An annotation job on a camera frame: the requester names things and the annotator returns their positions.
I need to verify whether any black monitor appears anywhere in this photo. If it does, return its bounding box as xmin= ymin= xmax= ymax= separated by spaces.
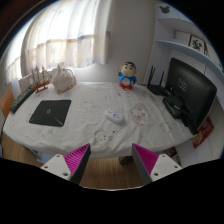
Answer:
xmin=165 ymin=57 xmax=218 ymax=136

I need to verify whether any large white conch shell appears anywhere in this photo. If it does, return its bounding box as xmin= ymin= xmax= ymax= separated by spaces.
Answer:
xmin=50 ymin=64 xmax=78 ymax=94

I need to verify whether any white shelf unit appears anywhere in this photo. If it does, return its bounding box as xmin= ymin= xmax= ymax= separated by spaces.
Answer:
xmin=146 ymin=3 xmax=224 ymax=111

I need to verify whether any white cartoon-print computer mouse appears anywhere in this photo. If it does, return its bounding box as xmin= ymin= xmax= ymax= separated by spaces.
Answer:
xmin=104 ymin=109 xmax=126 ymax=125

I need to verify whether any black keyboard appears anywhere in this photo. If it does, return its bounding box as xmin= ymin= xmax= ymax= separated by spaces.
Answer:
xmin=9 ymin=84 xmax=37 ymax=114

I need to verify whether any black desktop device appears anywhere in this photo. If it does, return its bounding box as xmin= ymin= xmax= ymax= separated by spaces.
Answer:
xmin=162 ymin=94 xmax=188 ymax=120

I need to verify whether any orange wooden chair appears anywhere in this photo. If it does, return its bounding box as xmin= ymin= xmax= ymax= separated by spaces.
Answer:
xmin=0 ymin=87 xmax=16 ymax=119

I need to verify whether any white printed tablecloth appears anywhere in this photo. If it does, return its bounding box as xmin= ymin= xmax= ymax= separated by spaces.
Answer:
xmin=2 ymin=81 xmax=198 ymax=159

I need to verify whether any black mouse pad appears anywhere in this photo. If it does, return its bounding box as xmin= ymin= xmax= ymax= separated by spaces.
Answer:
xmin=28 ymin=99 xmax=72 ymax=128

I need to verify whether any white star-print curtain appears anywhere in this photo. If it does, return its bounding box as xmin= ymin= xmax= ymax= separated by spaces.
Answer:
xmin=3 ymin=0 xmax=113 ymax=84

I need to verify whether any white radiator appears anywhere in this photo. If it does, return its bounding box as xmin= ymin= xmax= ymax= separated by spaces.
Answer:
xmin=18 ymin=73 xmax=36 ymax=92

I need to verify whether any cartoon boy figurine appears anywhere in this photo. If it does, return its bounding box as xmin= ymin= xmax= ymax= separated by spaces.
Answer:
xmin=116 ymin=61 xmax=138 ymax=90

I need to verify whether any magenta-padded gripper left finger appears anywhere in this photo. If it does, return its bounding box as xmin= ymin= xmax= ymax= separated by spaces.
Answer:
xmin=40 ymin=143 xmax=92 ymax=186

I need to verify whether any black router with antennas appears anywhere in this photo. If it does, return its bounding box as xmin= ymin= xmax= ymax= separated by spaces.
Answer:
xmin=146 ymin=64 xmax=171 ymax=98

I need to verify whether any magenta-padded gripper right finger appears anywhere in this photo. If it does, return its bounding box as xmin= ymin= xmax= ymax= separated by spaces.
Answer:
xmin=131 ymin=143 xmax=184 ymax=186

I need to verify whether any red printed box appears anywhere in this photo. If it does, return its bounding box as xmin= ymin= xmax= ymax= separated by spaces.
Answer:
xmin=192 ymin=115 xmax=215 ymax=149

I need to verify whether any wooden model sailing ship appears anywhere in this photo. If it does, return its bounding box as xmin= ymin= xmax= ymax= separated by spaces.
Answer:
xmin=30 ymin=64 xmax=51 ymax=94

